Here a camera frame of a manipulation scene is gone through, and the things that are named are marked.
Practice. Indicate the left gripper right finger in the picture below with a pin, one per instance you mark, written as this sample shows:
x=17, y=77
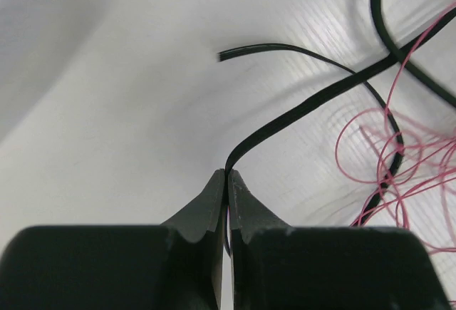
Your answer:
x=278, y=266

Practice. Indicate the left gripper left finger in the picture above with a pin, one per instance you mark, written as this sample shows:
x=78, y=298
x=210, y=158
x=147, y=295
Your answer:
x=173, y=265

